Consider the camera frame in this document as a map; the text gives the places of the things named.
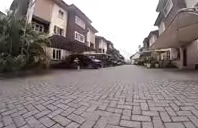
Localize row of parked cars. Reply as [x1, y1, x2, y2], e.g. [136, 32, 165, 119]
[88, 52, 126, 68]

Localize dark parked car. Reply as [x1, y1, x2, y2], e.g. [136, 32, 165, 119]
[62, 53, 104, 70]

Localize row of distant houses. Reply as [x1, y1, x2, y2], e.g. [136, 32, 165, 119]
[94, 35, 125, 64]

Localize grey paving stone road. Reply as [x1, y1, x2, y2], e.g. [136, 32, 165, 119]
[0, 64, 198, 128]

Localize beige and brown building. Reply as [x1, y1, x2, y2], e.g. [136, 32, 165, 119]
[9, 0, 99, 62]

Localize potted plants and shrubs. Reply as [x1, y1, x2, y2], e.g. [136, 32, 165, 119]
[134, 53, 178, 70]

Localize distant buildings with balconies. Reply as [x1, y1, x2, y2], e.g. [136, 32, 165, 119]
[129, 29, 160, 66]

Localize green bushes and palms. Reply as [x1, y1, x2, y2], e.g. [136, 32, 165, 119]
[0, 9, 53, 75]

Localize beige building with canopy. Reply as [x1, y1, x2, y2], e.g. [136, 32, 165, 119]
[150, 0, 198, 71]

